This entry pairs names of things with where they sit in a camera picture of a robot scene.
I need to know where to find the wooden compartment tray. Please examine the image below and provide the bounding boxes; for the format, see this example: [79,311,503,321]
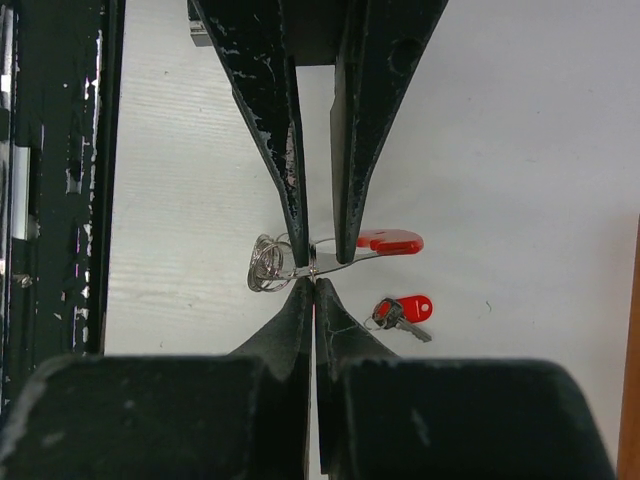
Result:
[616,235,640,479]

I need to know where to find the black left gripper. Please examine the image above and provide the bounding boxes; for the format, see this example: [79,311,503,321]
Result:
[187,0,448,266]

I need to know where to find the metal key organizer red handle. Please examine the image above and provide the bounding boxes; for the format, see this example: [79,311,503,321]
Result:
[247,229,424,292]

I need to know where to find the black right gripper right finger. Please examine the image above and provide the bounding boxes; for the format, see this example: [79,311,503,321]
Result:
[314,279,615,479]

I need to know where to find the key with red tag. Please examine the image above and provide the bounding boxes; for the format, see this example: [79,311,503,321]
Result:
[364,295,433,343]

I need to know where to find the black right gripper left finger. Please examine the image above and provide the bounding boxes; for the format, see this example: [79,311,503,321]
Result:
[1,279,314,479]

